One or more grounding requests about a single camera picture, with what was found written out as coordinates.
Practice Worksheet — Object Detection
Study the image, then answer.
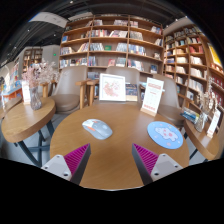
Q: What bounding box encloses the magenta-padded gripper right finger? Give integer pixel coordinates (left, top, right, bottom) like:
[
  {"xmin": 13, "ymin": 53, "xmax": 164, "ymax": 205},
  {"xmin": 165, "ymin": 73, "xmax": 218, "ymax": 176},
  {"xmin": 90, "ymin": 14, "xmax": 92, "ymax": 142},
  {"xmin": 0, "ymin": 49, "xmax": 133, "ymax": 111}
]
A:
[{"xmin": 131, "ymin": 143, "xmax": 184, "ymax": 186}]

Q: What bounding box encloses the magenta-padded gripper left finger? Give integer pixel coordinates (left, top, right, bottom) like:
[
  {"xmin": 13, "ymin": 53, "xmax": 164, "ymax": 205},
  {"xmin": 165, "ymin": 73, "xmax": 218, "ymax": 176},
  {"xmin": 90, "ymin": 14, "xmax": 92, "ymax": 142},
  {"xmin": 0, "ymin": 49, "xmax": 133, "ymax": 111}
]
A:
[{"xmin": 40, "ymin": 143, "xmax": 92, "ymax": 186}]

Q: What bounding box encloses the grey and white computer mouse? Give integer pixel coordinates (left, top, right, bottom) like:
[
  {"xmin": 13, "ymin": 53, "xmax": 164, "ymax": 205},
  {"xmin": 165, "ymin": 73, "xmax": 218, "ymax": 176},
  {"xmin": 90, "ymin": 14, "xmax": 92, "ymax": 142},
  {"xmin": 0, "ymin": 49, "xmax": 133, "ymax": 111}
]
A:
[{"xmin": 81, "ymin": 118, "xmax": 114, "ymax": 140}]

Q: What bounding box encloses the round blue cartoon mouse pad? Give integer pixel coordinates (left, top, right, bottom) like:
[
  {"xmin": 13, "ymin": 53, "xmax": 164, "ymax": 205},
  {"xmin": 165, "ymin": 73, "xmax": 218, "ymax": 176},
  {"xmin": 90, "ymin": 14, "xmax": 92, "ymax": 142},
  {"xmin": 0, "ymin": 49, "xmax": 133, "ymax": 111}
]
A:
[{"xmin": 146, "ymin": 120, "xmax": 184, "ymax": 150}]

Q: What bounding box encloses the stack of colourful books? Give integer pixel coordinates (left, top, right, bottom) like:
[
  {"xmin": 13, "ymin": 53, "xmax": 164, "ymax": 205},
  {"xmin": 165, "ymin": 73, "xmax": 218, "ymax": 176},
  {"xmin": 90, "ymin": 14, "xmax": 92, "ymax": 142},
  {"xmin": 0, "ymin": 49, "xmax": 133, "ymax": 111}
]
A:
[{"xmin": 180, "ymin": 106, "xmax": 201, "ymax": 125}]

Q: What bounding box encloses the brown armchair with wooden arms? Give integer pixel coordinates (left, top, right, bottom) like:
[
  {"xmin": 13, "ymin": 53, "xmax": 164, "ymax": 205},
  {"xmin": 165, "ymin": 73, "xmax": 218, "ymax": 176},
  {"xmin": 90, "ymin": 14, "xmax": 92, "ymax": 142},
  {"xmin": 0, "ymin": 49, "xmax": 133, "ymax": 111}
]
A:
[
  {"xmin": 152, "ymin": 73, "xmax": 186, "ymax": 128},
  {"xmin": 49, "ymin": 64, "xmax": 92, "ymax": 115},
  {"xmin": 85, "ymin": 65, "xmax": 142, "ymax": 105}
]

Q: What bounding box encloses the white sign on wooden stand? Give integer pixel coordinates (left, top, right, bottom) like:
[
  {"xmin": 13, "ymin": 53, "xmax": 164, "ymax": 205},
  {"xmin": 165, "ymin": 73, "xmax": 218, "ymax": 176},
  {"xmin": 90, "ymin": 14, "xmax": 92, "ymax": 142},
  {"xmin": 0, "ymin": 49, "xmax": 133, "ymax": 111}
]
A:
[{"xmin": 140, "ymin": 77, "xmax": 165, "ymax": 117}]

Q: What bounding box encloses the glass vase with beige flowers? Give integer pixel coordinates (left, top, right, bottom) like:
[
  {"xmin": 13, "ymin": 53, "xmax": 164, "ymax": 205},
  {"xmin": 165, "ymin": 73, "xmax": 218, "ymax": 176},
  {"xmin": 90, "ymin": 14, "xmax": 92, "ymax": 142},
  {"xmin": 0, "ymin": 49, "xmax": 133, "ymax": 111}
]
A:
[{"xmin": 194, "ymin": 76, "xmax": 218, "ymax": 134}]

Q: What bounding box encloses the dark blue standing book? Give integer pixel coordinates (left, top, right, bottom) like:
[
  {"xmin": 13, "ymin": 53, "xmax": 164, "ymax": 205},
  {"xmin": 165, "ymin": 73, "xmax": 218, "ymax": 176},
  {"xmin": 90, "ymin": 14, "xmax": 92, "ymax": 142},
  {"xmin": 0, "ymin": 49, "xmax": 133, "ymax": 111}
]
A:
[{"xmin": 125, "ymin": 83, "xmax": 139, "ymax": 102}]

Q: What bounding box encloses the small white and red sign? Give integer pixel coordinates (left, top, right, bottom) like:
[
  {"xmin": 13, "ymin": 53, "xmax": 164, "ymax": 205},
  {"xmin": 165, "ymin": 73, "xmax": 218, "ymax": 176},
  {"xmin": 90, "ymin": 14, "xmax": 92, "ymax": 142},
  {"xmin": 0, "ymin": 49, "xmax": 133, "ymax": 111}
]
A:
[{"xmin": 206, "ymin": 108, "xmax": 222, "ymax": 139}]

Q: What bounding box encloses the glass vase with pink flowers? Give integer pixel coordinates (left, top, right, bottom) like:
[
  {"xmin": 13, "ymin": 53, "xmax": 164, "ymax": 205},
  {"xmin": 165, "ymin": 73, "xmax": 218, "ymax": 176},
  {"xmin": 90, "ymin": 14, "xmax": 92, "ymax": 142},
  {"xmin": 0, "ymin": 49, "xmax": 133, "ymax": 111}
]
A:
[{"xmin": 21, "ymin": 59, "xmax": 60, "ymax": 112}]

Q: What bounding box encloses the white framed floral picture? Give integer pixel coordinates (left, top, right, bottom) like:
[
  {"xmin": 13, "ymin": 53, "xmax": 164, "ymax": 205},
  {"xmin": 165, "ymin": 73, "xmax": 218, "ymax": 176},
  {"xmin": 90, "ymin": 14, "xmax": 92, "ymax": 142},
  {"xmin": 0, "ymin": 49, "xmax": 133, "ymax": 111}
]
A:
[{"xmin": 98, "ymin": 73, "xmax": 127, "ymax": 102}]

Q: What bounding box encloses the small white table card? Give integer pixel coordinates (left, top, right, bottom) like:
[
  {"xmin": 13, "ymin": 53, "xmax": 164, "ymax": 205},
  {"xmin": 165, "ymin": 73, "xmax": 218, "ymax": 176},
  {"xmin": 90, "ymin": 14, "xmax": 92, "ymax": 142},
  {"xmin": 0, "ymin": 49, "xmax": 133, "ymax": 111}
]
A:
[{"xmin": 21, "ymin": 79, "xmax": 32, "ymax": 106}]

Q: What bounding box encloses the distant wooden bookshelf unit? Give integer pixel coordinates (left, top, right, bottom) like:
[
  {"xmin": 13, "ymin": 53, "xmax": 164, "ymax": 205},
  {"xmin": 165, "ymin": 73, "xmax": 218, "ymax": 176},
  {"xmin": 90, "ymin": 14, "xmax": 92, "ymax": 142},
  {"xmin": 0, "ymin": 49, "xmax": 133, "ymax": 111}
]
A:
[{"xmin": 21, "ymin": 47, "xmax": 44, "ymax": 73}]

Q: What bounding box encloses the curved wooden bookshelf unit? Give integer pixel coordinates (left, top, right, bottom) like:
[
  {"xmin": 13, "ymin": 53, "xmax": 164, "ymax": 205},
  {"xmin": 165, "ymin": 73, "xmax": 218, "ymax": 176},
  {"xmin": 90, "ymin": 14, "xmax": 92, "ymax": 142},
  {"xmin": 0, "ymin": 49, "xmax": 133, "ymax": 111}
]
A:
[{"xmin": 162, "ymin": 23, "xmax": 224, "ymax": 113}]

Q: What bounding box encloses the wide wooden bookshelf unit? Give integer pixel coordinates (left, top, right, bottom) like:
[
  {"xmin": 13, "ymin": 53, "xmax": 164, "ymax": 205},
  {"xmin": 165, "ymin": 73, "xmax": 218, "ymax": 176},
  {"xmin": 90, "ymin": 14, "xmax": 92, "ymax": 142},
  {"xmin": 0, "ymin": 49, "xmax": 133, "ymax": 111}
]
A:
[{"xmin": 58, "ymin": 13, "xmax": 165, "ymax": 77}]

